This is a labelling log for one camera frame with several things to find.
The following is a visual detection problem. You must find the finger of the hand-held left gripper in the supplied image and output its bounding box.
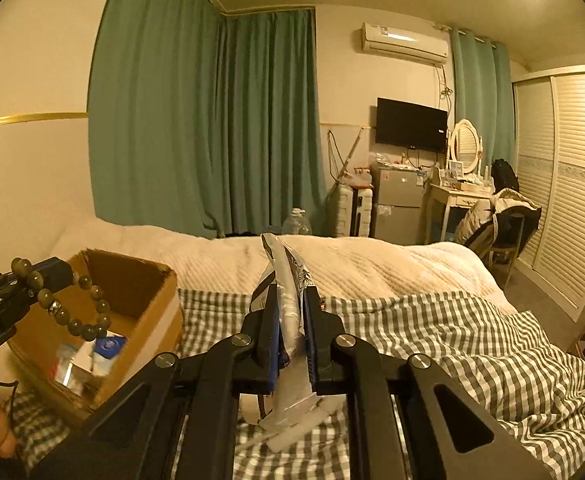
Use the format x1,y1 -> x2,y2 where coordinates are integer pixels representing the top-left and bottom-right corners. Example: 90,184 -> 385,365
0,257 -> 76,312

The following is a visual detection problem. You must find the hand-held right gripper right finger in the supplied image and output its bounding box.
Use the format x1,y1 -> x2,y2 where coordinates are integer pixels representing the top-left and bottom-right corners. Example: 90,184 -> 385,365
302,285 -> 559,480

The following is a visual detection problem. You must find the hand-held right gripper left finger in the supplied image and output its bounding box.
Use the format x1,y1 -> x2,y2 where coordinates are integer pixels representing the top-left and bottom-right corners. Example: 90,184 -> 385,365
27,284 -> 282,480

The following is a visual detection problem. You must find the green bead bracelet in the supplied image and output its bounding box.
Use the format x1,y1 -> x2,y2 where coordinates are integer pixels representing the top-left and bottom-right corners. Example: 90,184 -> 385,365
11,256 -> 114,341

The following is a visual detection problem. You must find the clear plastic packet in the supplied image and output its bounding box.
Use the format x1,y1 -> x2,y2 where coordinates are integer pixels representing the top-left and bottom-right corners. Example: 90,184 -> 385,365
250,233 -> 323,431

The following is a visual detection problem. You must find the brown cardboard box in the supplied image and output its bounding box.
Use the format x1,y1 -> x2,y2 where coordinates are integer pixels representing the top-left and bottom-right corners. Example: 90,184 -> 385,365
5,247 -> 183,428

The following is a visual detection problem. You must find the blue tissue pack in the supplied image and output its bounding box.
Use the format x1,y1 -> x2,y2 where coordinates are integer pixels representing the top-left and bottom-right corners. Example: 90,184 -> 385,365
92,335 -> 129,376

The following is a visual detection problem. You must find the white quilted blanket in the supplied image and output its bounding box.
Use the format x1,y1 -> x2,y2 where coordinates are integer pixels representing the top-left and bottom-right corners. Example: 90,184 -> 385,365
47,217 -> 518,321

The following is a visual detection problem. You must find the clear water bottle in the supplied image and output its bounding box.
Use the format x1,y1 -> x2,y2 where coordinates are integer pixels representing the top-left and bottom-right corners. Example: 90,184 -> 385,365
281,207 -> 313,236

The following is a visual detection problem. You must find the grey white checked cloth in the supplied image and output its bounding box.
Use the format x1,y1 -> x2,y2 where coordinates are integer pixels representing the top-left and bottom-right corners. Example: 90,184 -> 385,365
7,287 -> 585,480

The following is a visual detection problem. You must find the white suitcase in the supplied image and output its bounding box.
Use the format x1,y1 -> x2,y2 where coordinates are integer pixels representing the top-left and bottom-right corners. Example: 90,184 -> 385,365
333,185 -> 373,238

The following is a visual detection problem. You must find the small grey fridge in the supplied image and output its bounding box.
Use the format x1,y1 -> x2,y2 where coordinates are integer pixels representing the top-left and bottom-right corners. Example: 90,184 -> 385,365
369,162 -> 428,246

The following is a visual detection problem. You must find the broom stick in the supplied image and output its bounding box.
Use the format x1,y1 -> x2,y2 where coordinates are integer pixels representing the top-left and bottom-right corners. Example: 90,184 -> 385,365
335,127 -> 364,186

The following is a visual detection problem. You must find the white dressing table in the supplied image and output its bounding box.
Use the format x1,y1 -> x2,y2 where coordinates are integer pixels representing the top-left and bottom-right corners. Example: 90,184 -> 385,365
425,167 -> 498,246

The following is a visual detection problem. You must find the padded jacket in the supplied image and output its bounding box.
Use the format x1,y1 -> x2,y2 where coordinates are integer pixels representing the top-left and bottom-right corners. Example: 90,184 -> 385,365
455,187 -> 542,261

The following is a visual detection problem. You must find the wide green curtain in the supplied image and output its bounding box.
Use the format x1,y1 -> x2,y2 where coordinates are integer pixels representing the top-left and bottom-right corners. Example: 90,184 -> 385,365
88,0 -> 323,241

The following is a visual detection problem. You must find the dark chair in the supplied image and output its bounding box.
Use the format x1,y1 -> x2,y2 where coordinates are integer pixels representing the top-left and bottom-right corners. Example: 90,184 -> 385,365
487,210 -> 529,273

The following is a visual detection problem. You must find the white oval mirror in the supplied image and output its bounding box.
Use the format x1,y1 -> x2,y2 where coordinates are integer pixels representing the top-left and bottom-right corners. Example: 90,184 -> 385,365
448,119 -> 483,173

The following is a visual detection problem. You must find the black bag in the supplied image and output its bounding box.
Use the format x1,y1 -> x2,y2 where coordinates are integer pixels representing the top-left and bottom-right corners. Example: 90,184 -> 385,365
491,158 -> 520,193

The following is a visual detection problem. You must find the narrow green curtain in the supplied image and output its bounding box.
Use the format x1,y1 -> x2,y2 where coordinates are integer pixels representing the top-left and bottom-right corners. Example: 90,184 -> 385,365
449,27 -> 518,176

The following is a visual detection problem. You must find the white louvred wardrobe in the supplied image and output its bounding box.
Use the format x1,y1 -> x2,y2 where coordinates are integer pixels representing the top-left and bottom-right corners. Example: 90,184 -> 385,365
512,63 -> 585,321

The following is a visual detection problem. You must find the white air conditioner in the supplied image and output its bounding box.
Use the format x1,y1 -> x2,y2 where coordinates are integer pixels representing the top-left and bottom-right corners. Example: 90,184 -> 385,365
359,22 -> 449,66

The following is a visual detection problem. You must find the black wall television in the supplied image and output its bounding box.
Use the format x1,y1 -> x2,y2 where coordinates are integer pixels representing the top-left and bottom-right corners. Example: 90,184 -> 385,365
375,97 -> 449,152

